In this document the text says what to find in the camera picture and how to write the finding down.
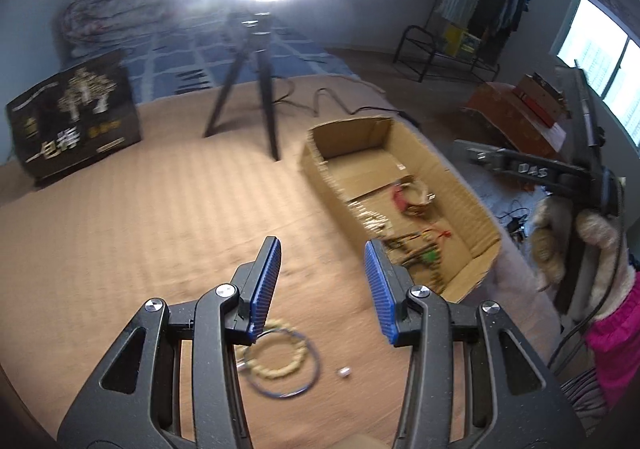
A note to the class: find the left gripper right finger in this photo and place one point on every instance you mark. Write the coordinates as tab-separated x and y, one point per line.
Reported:
400	314

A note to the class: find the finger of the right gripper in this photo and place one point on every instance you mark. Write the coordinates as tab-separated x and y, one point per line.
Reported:
490	157

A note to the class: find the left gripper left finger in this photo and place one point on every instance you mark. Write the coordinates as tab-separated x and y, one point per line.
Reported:
254	283

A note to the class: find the red cord jade pendant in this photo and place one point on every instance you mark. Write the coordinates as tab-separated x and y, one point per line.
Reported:
424	246

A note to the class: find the brown wooden bead mala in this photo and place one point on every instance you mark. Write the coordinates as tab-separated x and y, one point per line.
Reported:
393	248

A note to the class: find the red leather strap watch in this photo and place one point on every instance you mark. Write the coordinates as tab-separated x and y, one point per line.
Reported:
412	197

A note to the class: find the right gloved hand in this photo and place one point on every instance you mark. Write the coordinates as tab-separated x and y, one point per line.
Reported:
615	277

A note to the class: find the cardboard box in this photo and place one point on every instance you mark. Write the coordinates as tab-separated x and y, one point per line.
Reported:
379	180

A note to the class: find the black metal rack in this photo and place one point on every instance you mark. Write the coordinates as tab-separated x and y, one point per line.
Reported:
420	57

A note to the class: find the black gift box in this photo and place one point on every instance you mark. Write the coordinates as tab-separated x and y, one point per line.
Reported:
74	118

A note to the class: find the blue checked bedsheet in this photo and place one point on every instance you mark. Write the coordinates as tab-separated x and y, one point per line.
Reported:
198	56

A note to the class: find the patterned pillow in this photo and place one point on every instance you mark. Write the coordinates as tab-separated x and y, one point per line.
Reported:
90	25

